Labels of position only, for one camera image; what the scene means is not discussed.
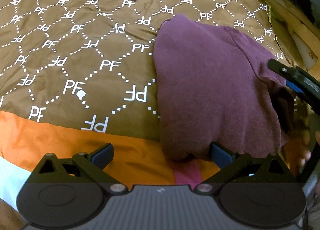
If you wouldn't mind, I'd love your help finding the wooden bed frame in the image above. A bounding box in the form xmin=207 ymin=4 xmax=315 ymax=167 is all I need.
xmin=24 ymin=0 xmax=320 ymax=80

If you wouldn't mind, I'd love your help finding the brown patterned duvet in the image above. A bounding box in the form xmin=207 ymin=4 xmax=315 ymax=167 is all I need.
xmin=0 ymin=0 xmax=313 ymax=230

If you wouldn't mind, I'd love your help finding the maroon long sleeve top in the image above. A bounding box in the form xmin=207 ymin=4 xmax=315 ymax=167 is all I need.
xmin=152 ymin=14 xmax=313 ymax=191

